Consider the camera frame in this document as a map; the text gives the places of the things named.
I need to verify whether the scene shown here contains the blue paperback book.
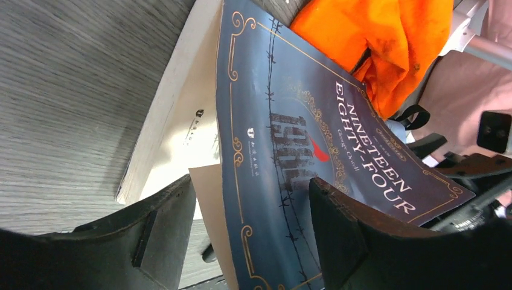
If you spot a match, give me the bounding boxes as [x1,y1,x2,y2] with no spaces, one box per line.
[116,1,474,289]

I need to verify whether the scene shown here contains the light blue backpack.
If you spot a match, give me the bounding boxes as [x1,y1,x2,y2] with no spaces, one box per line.
[385,104,431,143]

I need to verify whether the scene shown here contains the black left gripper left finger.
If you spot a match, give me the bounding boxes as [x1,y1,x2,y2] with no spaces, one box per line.
[1,175,196,289]

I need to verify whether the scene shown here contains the orange shirt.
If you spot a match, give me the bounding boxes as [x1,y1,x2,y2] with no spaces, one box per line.
[290,0,453,119]

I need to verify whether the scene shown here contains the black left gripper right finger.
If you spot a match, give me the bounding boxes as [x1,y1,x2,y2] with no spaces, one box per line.
[309,178,511,289]

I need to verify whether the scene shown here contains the pink shorts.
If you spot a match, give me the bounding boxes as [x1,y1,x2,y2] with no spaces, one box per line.
[412,1,511,162]

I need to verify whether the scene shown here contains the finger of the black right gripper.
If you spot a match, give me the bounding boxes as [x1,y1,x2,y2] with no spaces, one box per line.
[408,134,511,233]

